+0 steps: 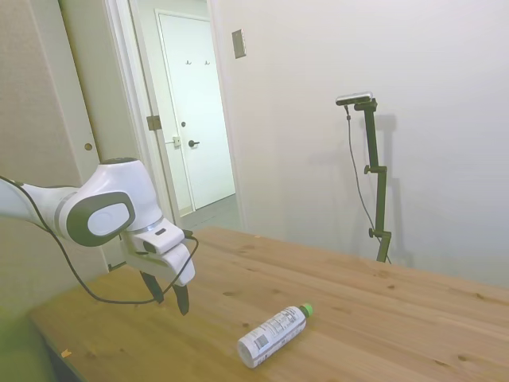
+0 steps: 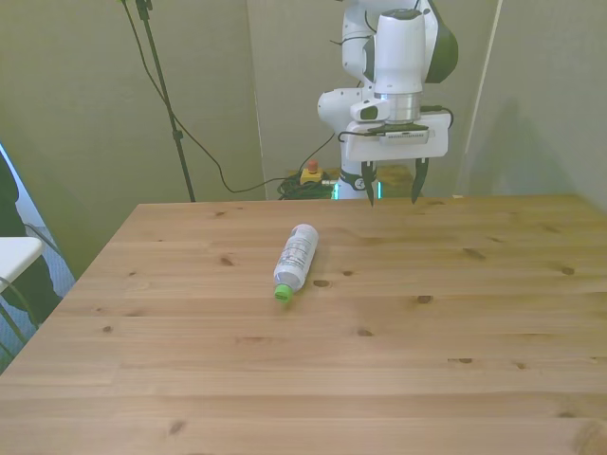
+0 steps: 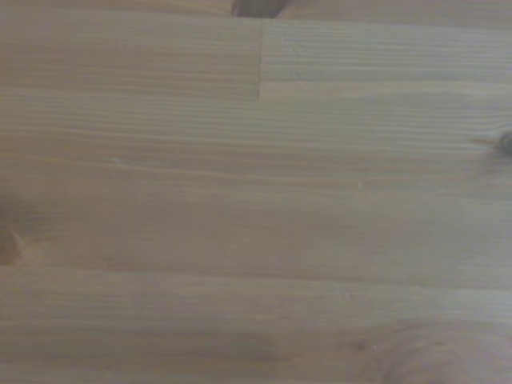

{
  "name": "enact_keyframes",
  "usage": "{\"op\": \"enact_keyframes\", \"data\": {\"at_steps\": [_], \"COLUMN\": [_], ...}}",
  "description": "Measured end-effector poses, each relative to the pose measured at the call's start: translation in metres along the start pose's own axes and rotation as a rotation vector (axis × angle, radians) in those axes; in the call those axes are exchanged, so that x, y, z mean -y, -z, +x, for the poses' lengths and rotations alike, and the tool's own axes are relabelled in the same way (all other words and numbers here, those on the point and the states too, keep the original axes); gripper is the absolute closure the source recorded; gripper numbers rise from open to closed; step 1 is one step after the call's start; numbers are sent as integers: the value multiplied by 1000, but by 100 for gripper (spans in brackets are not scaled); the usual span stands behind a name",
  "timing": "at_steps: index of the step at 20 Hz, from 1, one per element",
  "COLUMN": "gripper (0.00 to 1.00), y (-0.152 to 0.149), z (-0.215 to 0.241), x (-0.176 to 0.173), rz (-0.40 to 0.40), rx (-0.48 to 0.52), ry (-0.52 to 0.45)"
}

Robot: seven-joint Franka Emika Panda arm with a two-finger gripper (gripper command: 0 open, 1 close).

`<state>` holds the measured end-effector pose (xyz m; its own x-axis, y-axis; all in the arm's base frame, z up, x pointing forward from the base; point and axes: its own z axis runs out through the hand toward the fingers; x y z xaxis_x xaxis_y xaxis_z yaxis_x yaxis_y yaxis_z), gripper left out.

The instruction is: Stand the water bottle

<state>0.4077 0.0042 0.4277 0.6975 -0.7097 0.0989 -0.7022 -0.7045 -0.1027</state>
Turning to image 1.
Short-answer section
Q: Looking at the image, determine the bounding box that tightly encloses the white labelled bottle green cap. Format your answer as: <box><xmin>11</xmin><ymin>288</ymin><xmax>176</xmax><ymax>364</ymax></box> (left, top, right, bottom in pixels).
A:
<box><xmin>236</xmin><ymin>302</ymin><xmax>316</xmax><ymax>369</ymax></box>

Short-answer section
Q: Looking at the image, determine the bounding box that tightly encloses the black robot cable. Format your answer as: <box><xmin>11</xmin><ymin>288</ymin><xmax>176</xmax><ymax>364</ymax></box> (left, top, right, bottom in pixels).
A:
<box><xmin>0</xmin><ymin>174</ymin><xmax>200</xmax><ymax>306</ymax></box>

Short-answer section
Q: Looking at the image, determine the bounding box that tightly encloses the white door frame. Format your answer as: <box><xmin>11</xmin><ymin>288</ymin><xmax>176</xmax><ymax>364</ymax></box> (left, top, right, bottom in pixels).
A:
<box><xmin>103</xmin><ymin>0</ymin><xmax>250</xmax><ymax>234</ymax></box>

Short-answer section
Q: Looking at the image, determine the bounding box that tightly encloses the grey camera on stand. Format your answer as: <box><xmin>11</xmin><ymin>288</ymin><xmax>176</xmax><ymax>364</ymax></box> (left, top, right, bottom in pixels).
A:
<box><xmin>335</xmin><ymin>91</ymin><xmax>375</xmax><ymax>107</ymax></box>

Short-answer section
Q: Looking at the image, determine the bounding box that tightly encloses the white panel door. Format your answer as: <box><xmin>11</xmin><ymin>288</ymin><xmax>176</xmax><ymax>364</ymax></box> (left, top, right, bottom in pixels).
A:
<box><xmin>155</xmin><ymin>10</ymin><xmax>236</xmax><ymax>212</ymax></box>

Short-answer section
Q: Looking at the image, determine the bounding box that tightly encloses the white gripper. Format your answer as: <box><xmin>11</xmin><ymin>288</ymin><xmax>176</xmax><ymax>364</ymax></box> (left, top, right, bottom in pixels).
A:
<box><xmin>121</xmin><ymin>217</ymin><xmax>197</xmax><ymax>317</ymax></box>

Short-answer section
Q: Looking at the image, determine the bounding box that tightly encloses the beige door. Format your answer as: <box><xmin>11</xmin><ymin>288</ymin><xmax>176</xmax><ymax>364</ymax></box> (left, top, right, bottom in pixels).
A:
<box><xmin>57</xmin><ymin>0</ymin><xmax>132</xmax><ymax>275</ymax></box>

